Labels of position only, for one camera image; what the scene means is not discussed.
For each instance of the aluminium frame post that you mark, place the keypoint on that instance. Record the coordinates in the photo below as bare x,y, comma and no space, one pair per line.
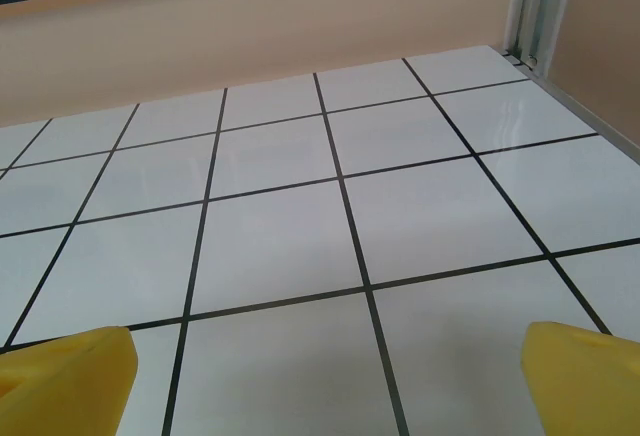
537,6

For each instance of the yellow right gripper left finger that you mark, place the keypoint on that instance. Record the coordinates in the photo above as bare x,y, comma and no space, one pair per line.
60,386

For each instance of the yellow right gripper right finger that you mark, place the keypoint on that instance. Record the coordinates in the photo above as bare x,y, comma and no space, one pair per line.
590,386

